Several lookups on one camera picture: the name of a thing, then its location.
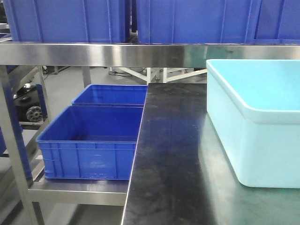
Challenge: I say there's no rear blue crate lower shelf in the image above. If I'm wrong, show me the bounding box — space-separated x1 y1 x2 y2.
72 84 148 107

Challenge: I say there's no front blue crate lower shelf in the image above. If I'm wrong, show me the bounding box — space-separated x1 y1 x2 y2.
36 106 143 180

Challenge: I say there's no large blue crate upper shelf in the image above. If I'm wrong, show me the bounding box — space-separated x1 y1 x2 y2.
3 0 131 43

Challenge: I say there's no stainless steel centre shelf rack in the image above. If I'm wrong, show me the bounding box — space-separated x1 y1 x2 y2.
0 42 300 225

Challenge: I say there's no light cyan plastic tub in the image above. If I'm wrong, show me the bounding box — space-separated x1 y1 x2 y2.
206 59 300 188

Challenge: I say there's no black wheeled cart base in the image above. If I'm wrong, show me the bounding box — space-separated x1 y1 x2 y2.
13 83 47 122

